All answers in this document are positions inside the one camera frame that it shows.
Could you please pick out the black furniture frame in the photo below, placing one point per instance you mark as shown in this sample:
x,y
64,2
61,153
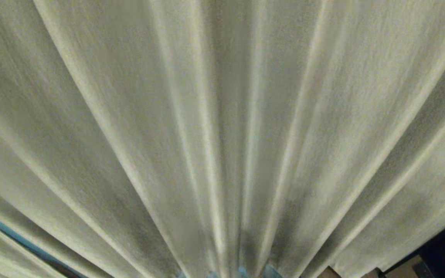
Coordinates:
x,y
444,256

